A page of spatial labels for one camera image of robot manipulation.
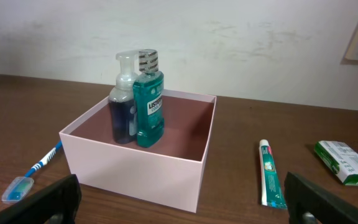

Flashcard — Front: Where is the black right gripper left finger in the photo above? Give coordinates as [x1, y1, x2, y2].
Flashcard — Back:
[0, 174, 81, 224]

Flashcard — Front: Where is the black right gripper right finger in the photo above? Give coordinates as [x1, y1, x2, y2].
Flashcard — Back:
[284, 172, 358, 224]

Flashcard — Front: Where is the green white toothpaste tube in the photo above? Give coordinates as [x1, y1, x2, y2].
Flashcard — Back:
[259, 139, 287, 210]

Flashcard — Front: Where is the green white soap box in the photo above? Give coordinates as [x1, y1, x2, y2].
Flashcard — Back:
[314, 141, 358, 186]

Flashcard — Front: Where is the blue mouthwash bottle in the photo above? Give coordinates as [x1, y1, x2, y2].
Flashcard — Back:
[133, 49, 165, 147]

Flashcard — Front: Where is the blue white toothbrush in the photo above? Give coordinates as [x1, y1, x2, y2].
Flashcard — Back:
[1, 141, 62, 203]

